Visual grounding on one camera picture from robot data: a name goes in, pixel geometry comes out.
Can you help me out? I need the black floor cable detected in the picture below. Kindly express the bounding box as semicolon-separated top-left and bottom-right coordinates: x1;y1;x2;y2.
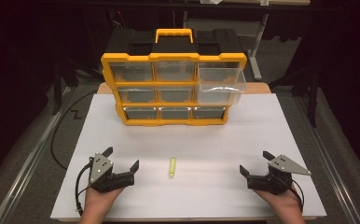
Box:
49;90;99;171

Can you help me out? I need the metal floor rail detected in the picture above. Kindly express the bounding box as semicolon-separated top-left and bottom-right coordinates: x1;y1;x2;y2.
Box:
0;87;72;224
294;96;358;224

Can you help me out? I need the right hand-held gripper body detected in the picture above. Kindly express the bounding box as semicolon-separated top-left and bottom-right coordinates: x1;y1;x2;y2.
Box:
246;154;312;196

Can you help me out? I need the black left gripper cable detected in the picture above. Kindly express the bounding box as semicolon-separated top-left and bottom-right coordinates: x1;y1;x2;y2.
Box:
74;159;94;217

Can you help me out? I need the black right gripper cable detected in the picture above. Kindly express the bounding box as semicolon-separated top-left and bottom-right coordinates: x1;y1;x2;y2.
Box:
291;181;305;213

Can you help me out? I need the black tripod stand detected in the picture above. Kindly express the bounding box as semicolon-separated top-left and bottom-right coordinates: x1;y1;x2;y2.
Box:
270;66;323;129
50;57;79;116

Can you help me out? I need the group of clear drawers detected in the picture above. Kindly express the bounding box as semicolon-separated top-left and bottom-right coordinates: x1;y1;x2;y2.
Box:
110;61;227;120

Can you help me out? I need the white metal stand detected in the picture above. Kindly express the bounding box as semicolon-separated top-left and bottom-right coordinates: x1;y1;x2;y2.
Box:
246;13;270;82

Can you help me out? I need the white table cover sheet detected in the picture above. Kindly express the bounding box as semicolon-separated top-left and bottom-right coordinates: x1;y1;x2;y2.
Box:
49;92;327;220

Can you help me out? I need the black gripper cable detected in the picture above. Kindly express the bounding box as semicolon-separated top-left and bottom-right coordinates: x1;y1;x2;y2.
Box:
291;181;305;213
74;159;94;217

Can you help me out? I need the clear plastic organizer drawer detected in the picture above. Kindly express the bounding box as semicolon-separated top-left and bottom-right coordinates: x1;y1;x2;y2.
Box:
196;62;248;106

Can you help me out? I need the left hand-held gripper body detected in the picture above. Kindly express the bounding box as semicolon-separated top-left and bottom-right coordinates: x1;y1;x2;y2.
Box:
89;152;135;193

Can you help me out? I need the yellow organizer carry handle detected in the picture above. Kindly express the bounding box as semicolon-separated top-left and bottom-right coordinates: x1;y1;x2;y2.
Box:
155;28;195;44

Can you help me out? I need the person's left hand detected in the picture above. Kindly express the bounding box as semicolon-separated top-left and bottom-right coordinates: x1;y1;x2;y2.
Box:
79;187;125;224

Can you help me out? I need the person's right hand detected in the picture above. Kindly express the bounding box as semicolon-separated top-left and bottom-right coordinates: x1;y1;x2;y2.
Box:
252;189;307;224

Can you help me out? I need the yellow black drawer organizer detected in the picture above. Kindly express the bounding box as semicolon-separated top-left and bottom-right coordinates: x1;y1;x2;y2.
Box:
100;28;248;127

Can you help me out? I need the small yellow-green plastic bar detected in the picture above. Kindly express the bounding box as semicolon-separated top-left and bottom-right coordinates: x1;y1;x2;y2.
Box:
168;157;177;178

